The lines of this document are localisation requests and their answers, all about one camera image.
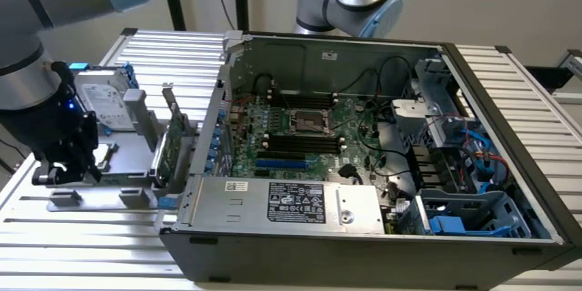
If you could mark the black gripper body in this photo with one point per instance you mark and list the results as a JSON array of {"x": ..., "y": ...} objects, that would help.
[{"x": 50, "y": 134}]

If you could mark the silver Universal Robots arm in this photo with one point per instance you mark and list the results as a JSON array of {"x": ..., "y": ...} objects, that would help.
[{"x": 27, "y": 1}]

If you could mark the green RAM stick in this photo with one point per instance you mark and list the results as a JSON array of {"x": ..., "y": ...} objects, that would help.
[{"x": 127, "y": 175}]

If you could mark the black expansion slot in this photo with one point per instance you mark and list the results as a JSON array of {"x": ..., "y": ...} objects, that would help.
[
  {"x": 282, "y": 155},
  {"x": 279, "y": 173}
]

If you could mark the blue expansion slot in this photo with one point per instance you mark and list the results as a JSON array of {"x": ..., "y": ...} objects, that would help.
[{"x": 279, "y": 164}]

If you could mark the black RAM slot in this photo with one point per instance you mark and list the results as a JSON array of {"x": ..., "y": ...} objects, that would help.
[
  {"x": 302, "y": 137},
  {"x": 302, "y": 106},
  {"x": 302, "y": 146},
  {"x": 302, "y": 151},
  {"x": 302, "y": 142},
  {"x": 302, "y": 94},
  {"x": 302, "y": 102},
  {"x": 302, "y": 98}
]

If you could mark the grey parts rack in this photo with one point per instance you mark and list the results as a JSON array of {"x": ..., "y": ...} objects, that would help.
[{"x": 131, "y": 161}]

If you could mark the silver hard disk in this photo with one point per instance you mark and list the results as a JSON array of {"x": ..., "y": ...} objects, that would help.
[{"x": 103, "y": 100}]

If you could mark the blue plastic latch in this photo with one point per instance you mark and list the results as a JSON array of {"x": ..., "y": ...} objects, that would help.
[{"x": 170, "y": 201}]

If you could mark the green graphics card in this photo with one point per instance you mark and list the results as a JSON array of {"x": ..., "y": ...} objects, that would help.
[{"x": 175, "y": 141}]

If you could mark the blue disk carrier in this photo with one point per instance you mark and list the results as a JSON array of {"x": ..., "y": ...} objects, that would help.
[{"x": 130, "y": 76}]

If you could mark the blue card retainer strip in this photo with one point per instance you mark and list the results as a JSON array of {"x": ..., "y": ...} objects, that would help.
[{"x": 214, "y": 144}]

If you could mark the silver power supply unit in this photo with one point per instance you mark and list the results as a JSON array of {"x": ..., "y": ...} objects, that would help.
[{"x": 254, "y": 216}]

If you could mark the metal CPU socket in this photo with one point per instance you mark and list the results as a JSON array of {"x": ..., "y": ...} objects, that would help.
[{"x": 311, "y": 122}]

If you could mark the black open PC case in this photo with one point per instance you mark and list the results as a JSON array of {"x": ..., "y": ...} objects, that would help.
[{"x": 318, "y": 257}]

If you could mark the green motherboard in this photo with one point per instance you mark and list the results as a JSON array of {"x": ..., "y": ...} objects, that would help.
[{"x": 354, "y": 141}]

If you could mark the grey fan shroud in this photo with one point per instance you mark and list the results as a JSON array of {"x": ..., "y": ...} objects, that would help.
[{"x": 406, "y": 110}]

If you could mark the blue drive latch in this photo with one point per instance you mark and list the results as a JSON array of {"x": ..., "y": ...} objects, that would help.
[{"x": 448, "y": 225}]

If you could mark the black box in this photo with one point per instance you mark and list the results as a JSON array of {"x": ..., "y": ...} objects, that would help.
[{"x": 545, "y": 78}]

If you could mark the metal disk bay bracket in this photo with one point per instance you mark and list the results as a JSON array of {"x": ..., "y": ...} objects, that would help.
[{"x": 432, "y": 79}]

